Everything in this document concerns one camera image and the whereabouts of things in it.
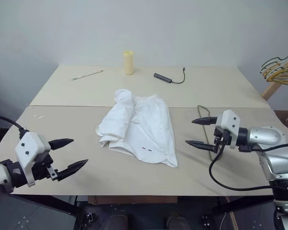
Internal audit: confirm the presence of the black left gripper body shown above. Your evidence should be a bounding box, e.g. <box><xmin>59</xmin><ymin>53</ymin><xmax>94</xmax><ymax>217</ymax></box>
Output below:
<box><xmin>31</xmin><ymin>153</ymin><xmax>60</xmax><ymax>182</ymax></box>

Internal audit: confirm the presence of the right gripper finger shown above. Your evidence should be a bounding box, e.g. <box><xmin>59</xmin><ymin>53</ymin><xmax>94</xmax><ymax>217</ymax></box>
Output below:
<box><xmin>191</xmin><ymin>116</ymin><xmax>218</xmax><ymax>126</ymax></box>
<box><xmin>185</xmin><ymin>140</ymin><xmax>216</xmax><ymax>151</ymax></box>

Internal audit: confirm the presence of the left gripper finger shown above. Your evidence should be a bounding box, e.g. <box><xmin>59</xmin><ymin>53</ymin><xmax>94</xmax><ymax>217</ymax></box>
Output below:
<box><xmin>56</xmin><ymin>159</ymin><xmax>89</xmax><ymax>182</ymax></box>
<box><xmin>48</xmin><ymin>138</ymin><xmax>74</xmax><ymax>151</ymax></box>

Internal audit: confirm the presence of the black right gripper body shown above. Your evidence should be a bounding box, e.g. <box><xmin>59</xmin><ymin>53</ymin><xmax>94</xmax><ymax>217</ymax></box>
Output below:
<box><xmin>213</xmin><ymin>128</ymin><xmax>231</xmax><ymax>154</ymax></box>

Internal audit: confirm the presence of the olive green wire hanger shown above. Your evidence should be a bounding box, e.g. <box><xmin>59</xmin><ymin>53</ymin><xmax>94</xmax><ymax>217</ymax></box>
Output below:
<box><xmin>197</xmin><ymin>104</ymin><xmax>214</xmax><ymax>161</ymax></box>

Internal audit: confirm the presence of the white cloth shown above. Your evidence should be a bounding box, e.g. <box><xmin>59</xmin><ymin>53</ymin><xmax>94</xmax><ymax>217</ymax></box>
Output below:
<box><xmin>95</xmin><ymin>89</ymin><xmax>179</xmax><ymax>168</ymax></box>

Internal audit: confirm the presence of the black metal table bar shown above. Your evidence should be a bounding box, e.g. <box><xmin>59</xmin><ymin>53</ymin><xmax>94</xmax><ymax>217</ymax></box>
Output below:
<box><xmin>212</xmin><ymin>196</ymin><xmax>276</xmax><ymax>216</ymax></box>

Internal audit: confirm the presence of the dark rounded shape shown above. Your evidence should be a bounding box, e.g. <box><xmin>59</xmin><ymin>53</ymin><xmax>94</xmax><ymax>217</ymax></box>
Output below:
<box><xmin>164</xmin><ymin>214</ymin><xmax>191</xmax><ymax>230</ymax></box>
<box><xmin>107</xmin><ymin>214</ymin><xmax>130</xmax><ymax>230</ymax></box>

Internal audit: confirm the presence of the white pen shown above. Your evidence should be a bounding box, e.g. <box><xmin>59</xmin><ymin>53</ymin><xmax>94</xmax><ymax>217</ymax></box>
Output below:
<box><xmin>71</xmin><ymin>69</ymin><xmax>104</xmax><ymax>81</ymax></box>

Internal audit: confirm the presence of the wooden stick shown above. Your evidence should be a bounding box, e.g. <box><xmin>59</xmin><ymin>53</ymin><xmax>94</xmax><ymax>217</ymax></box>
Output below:
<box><xmin>261</xmin><ymin>81</ymin><xmax>287</xmax><ymax>99</ymax></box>

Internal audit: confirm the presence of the pale yellow cylinder container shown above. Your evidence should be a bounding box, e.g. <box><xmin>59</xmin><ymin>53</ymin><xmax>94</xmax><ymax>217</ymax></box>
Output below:
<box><xmin>122</xmin><ymin>50</ymin><xmax>134</xmax><ymax>75</ymax></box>

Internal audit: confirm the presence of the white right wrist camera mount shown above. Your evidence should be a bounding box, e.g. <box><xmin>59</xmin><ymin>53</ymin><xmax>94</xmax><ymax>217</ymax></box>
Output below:
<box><xmin>215</xmin><ymin>110</ymin><xmax>240</xmax><ymax>147</ymax></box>

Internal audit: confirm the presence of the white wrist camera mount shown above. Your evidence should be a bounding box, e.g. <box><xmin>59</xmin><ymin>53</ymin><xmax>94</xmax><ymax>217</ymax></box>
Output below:
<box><xmin>15</xmin><ymin>132</ymin><xmax>51</xmax><ymax>187</ymax></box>
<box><xmin>215</xmin><ymin>110</ymin><xmax>240</xmax><ymax>147</ymax></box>

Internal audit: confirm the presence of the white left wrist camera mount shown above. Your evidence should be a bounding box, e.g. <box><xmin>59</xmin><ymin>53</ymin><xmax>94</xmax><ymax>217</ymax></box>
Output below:
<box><xmin>15</xmin><ymin>132</ymin><xmax>51</xmax><ymax>187</ymax></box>

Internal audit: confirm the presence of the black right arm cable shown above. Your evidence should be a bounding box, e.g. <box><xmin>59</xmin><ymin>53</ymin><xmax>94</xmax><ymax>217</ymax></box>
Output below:
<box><xmin>208</xmin><ymin>134</ymin><xmax>288</xmax><ymax>191</ymax></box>

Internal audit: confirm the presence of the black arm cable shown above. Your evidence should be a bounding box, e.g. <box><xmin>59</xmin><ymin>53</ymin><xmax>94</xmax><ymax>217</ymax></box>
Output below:
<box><xmin>208</xmin><ymin>134</ymin><xmax>288</xmax><ymax>191</ymax></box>
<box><xmin>0</xmin><ymin>115</ymin><xmax>30</xmax><ymax>139</ymax></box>

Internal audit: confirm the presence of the grey USB hub with cable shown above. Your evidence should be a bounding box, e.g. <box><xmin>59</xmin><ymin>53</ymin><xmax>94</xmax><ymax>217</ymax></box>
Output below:
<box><xmin>154</xmin><ymin>68</ymin><xmax>186</xmax><ymax>84</ymax></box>

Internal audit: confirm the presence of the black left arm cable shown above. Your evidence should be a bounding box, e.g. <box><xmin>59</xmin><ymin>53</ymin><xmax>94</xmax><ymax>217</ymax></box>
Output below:
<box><xmin>0</xmin><ymin>115</ymin><xmax>30</xmax><ymax>139</ymax></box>

